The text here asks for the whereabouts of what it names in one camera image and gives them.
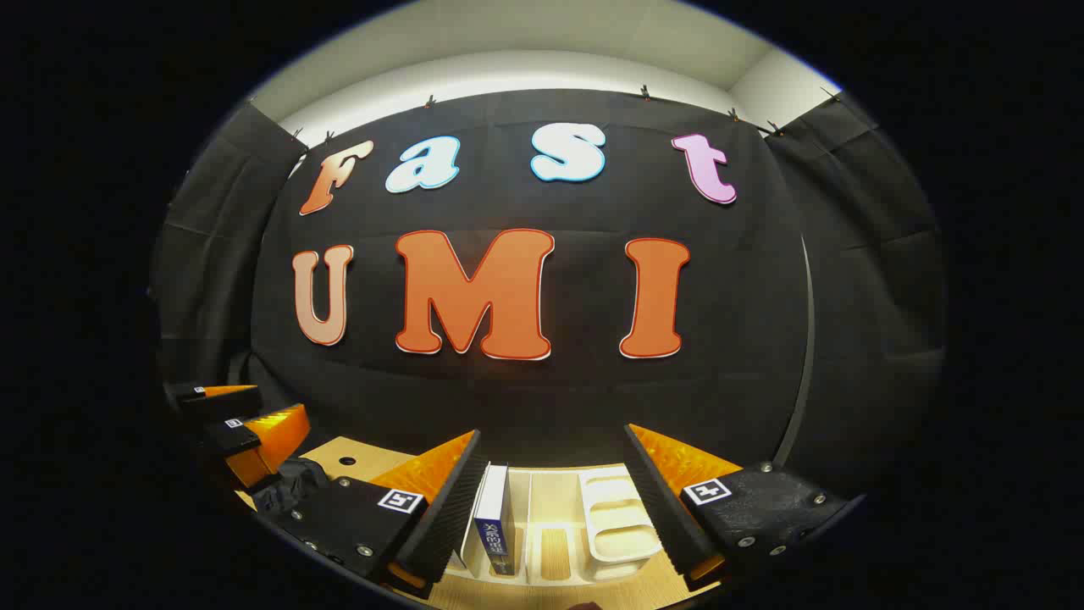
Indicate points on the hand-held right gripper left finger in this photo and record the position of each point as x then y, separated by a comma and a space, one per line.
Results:
440, 525

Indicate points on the thin black pole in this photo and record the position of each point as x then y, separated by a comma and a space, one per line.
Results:
809, 339

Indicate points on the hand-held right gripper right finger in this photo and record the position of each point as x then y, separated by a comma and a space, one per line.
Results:
665, 517

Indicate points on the white plastic bookshelf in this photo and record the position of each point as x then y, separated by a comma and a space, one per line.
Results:
614, 529

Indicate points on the blue spine book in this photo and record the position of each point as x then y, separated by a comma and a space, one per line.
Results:
495, 525

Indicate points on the black side drape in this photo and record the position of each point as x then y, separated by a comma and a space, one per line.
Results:
212, 280
872, 322

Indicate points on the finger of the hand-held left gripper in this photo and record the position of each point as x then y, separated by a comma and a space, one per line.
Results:
212, 396
254, 440

